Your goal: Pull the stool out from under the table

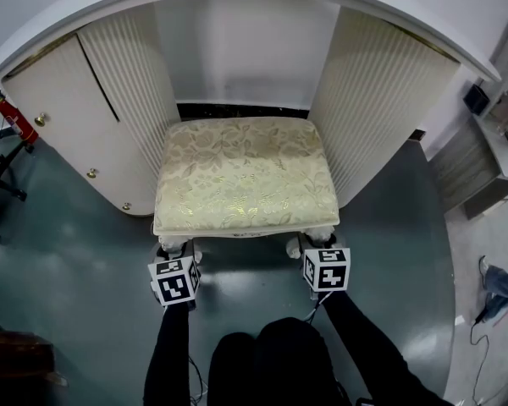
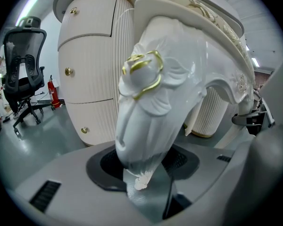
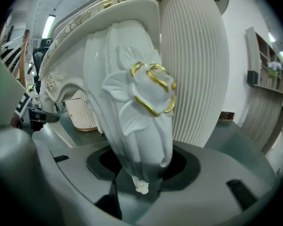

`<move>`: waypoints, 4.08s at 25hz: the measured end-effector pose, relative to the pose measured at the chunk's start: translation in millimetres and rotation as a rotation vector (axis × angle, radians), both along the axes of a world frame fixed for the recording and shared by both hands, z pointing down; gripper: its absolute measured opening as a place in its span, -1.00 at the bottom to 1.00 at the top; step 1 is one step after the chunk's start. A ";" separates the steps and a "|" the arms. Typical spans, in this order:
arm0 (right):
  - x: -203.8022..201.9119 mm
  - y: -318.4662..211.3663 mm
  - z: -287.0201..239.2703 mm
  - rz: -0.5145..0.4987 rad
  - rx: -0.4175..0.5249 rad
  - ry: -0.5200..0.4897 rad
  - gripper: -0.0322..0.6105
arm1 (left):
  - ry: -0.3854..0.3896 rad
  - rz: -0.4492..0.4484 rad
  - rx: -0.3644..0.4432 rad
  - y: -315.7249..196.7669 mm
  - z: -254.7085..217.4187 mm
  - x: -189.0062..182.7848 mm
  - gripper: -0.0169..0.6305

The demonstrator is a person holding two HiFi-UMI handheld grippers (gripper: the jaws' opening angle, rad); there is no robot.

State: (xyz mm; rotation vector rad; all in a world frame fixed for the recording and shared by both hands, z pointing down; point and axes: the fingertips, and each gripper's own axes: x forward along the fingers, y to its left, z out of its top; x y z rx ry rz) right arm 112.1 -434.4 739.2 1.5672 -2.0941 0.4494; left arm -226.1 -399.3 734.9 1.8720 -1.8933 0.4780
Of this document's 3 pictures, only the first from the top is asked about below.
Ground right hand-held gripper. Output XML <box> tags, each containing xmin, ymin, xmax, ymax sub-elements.
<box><xmin>301</xmin><ymin>232</ymin><xmax>352</xmax><ymax>302</ymax></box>

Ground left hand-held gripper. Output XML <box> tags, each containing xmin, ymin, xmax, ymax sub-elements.
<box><xmin>147</xmin><ymin>240</ymin><xmax>202</xmax><ymax>312</ymax></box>

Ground cream upholstered stool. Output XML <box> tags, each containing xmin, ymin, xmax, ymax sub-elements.
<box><xmin>152</xmin><ymin>116</ymin><xmax>341</xmax><ymax>264</ymax></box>

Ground white curved vanity desk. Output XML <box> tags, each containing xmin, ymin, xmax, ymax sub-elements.
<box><xmin>0</xmin><ymin>0</ymin><xmax>503</xmax><ymax>217</ymax></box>

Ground person's right forearm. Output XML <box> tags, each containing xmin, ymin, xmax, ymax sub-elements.
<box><xmin>323</xmin><ymin>289</ymin><xmax>452</xmax><ymax>406</ymax></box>

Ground person's left forearm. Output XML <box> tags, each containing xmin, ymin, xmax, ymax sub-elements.
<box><xmin>142</xmin><ymin>302</ymin><xmax>192</xmax><ymax>406</ymax></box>

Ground person's legs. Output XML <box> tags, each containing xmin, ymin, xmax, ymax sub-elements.
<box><xmin>206</xmin><ymin>316</ymin><xmax>353</xmax><ymax>406</ymax></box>

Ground grey wooden shelf desk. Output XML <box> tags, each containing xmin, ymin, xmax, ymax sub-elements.
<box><xmin>424</xmin><ymin>20</ymin><xmax>508</xmax><ymax>222</ymax></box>

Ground red fire extinguisher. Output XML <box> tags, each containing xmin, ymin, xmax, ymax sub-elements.
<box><xmin>0</xmin><ymin>91</ymin><xmax>41</xmax><ymax>148</ymax></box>

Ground small black box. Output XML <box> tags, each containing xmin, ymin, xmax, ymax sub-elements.
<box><xmin>462</xmin><ymin>83</ymin><xmax>491</xmax><ymax>116</ymax></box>

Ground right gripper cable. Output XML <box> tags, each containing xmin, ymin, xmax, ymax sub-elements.
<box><xmin>301</xmin><ymin>291</ymin><xmax>336</xmax><ymax>326</ymax></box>

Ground long black floor cable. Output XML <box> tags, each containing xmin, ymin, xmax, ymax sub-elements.
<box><xmin>468</xmin><ymin>305</ymin><xmax>508</xmax><ymax>406</ymax></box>

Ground dark wooden slatted frame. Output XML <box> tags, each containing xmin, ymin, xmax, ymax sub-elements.
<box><xmin>0</xmin><ymin>308</ymin><xmax>69</xmax><ymax>406</ymax></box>

